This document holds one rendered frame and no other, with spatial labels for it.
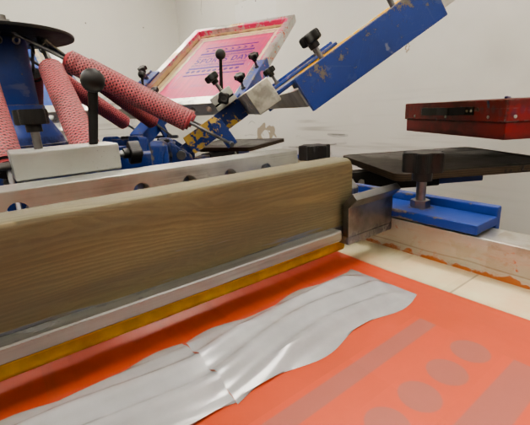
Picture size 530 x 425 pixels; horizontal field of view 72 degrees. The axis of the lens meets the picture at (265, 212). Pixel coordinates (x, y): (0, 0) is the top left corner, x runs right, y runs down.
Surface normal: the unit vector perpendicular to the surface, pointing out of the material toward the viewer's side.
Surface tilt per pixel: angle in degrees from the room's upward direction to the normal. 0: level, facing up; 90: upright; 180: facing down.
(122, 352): 0
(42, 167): 90
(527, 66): 90
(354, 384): 0
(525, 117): 90
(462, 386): 0
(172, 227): 90
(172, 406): 33
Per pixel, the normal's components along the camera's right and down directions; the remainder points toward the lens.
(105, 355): -0.05, -0.96
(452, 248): -0.80, 0.20
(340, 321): 0.27, -0.70
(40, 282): 0.60, 0.19
